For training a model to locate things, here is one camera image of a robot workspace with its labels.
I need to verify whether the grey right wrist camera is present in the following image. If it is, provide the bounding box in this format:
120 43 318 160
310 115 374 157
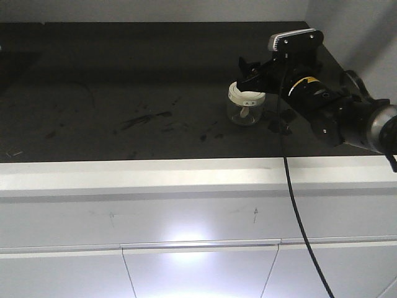
267 28 324 54

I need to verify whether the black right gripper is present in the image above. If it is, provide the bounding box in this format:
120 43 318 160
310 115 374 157
237 50 323 96

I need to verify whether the glass jar with white lid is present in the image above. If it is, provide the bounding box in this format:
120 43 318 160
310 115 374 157
226 81 266 127

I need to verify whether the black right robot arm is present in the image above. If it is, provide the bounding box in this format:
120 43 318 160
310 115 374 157
237 49 396 171

